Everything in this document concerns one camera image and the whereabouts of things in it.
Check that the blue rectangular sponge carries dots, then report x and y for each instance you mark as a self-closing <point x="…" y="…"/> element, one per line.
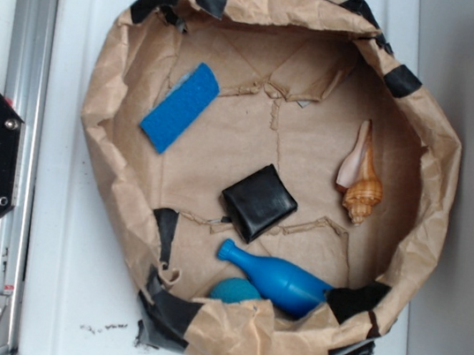
<point x="182" y="105"/>

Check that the black square block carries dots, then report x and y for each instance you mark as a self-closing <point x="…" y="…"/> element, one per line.
<point x="258" y="202"/>

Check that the teal felt ball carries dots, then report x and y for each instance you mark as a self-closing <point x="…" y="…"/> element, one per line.
<point x="234" y="290"/>

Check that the brown paper bag bin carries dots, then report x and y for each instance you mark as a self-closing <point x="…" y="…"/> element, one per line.
<point x="297" y="79"/>

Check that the orange and pink seashell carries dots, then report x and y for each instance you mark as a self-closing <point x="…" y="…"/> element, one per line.
<point x="357" y="180"/>

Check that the blue plastic bottle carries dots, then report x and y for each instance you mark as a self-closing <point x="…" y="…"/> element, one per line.
<point x="288" y="286"/>

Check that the white plastic tray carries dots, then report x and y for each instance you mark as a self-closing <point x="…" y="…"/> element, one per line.
<point x="79" y="299"/>

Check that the aluminium extrusion rail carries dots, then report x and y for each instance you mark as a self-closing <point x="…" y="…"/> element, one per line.
<point x="26" y="86"/>

